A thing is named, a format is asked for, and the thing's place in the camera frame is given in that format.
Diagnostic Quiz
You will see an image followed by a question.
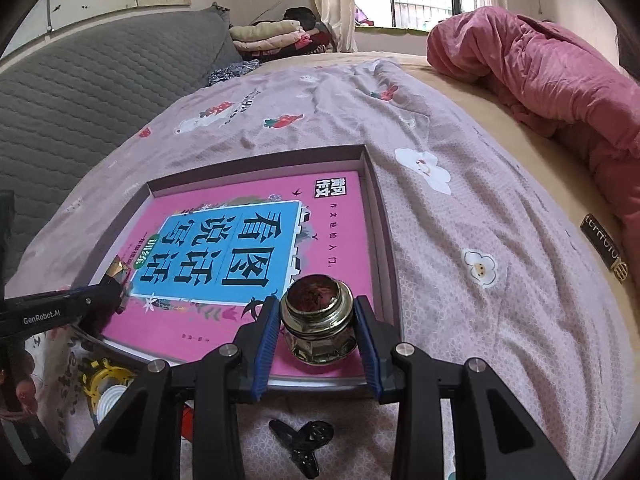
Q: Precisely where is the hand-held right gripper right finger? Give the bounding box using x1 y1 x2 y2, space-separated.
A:
352 295 576 480

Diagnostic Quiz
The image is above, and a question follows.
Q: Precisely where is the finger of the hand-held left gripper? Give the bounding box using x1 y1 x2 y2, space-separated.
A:
80 305 128 339
65 280 126 311

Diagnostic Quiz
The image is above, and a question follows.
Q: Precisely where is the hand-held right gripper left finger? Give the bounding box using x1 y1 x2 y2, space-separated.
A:
62 296 281 480

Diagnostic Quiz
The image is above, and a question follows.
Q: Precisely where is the yellow toy watch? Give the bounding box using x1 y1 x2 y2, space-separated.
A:
75 357 138 411

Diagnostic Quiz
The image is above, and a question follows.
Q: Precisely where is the small glass jar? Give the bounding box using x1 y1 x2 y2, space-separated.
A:
279 274 357 367

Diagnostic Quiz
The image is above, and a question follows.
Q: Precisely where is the white plastic cap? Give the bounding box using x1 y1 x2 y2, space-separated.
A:
95 385 133 418

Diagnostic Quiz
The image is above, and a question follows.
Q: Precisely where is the grey cardboard box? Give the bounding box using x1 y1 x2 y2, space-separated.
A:
75 145 405 397

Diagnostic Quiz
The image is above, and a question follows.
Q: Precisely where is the pink book with blue title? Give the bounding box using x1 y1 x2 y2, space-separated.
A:
102 170 386 382

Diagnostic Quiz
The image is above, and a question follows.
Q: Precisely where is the grey quilted headboard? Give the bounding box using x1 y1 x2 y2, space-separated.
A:
0 5 246 281

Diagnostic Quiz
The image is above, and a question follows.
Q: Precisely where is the beige bed sheet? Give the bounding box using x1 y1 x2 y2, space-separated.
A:
260 50 640 461

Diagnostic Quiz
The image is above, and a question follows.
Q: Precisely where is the dark floral cloth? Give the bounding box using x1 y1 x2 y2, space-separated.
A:
207 59 262 87

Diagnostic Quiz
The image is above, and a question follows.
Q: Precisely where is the beige folded blanket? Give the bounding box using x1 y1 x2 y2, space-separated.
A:
231 20 302 52

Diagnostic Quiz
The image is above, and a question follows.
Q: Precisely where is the pink quilt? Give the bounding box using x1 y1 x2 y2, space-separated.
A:
426 6 640 281

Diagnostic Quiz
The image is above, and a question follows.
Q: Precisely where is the black garment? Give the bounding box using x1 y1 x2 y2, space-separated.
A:
284 7 319 32

